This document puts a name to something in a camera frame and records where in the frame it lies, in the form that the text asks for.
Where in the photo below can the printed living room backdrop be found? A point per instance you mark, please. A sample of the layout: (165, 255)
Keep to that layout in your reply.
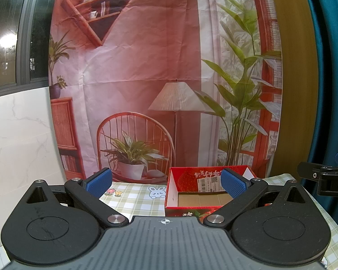
(141, 86)

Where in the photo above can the dark window frame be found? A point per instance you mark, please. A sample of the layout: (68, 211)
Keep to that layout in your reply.
(24, 44)

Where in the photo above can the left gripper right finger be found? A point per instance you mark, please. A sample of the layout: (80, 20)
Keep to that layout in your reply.
(245, 193)

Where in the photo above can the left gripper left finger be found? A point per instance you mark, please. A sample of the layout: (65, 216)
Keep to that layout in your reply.
(86, 194)

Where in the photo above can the teal curtain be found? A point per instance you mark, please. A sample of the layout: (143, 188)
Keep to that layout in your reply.
(324, 145)

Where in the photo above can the green checked tablecloth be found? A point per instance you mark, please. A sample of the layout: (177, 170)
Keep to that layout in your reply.
(133, 199)

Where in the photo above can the red strawberry cardboard box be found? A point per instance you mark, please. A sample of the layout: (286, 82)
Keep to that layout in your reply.
(197, 191)

